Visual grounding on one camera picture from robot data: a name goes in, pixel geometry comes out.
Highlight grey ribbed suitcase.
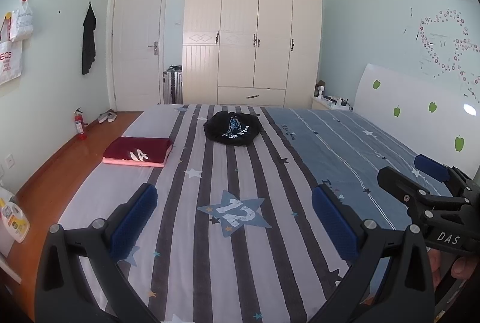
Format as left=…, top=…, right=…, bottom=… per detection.
left=162, top=65, right=184, bottom=105

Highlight cream nightstand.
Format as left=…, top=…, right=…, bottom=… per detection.
left=310, top=95, right=353, bottom=111

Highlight pink folded garment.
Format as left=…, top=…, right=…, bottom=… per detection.
left=102, top=147, right=175, bottom=168

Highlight white tote bag red print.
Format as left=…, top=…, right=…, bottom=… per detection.
left=0, top=12, right=24, bottom=86

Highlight white headboard green apple stickers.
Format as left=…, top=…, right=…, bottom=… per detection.
left=352, top=63, right=480, bottom=177

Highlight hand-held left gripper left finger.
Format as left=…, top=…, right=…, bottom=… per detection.
left=35, top=182, right=158, bottom=323

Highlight black printed t-shirt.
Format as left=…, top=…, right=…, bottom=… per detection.
left=203, top=112, right=263, bottom=147

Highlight white detergent bottle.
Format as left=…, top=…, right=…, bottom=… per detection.
left=0, top=197, right=31, bottom=243

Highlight maroon folded shirt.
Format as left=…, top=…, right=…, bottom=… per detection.
left=103, top=137, right=174, bottom=163

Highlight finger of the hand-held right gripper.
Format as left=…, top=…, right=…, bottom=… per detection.
left=377, top=166, right=469, bottom=211
left=414, top=154, right=480, bottom=202

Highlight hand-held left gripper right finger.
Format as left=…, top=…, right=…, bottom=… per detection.
left=311, top=184, right=437, bottom=323

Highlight circle pattern wall sticker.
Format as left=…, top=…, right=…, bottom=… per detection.
left=403, top=0, right=480, bottom=99

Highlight red fire extinguisher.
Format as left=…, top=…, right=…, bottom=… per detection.
left=73, top=108, right=88, bottom=141

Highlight white door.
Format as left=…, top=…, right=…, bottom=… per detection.
left=112, top=0, right=167, bottom=112

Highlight cream wardrobe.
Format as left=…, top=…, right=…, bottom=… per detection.
left=182, top=0, right=323, bottom=108

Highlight white plastic bag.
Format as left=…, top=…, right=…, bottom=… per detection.
left=9, top=1, right=34, bottom=43

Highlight black hanging garment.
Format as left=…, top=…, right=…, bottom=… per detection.
left=82, top=3, right=97, bottom=76

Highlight power strip with plugs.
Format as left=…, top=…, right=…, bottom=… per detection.
left=324, top=95, right=351, bottom=108

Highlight bed with striped star sheet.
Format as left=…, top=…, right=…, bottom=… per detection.
left=56, top=104, right=480, bottom=323

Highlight person's right hand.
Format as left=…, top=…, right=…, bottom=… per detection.
left=429, top=250, right=480, bottom=288

